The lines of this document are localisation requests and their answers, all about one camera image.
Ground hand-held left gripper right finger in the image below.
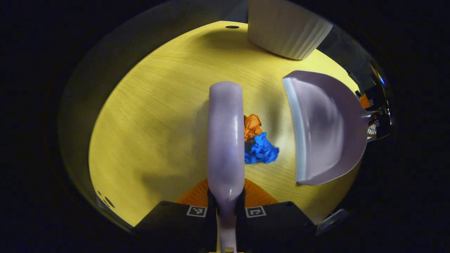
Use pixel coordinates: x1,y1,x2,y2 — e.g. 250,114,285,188
236,177,317,253

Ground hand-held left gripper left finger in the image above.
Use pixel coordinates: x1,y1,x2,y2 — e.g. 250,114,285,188
134,179,217,253

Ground pale pink dustpan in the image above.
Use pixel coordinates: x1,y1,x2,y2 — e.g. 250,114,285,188
282,70,373,186

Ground blue paper trash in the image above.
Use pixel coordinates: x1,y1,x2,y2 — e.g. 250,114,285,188
244,132,280,164

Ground pale pink small broom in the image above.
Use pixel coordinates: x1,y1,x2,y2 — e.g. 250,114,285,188
207,82,245,253

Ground orange paper trash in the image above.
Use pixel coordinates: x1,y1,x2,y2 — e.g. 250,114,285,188
244,114,263,143

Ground white ribbed garbage bin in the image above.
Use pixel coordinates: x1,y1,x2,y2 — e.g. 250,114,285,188
247,0,333,60

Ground yellow wooden desktop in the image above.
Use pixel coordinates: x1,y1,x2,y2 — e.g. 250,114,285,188
88,20,362,227

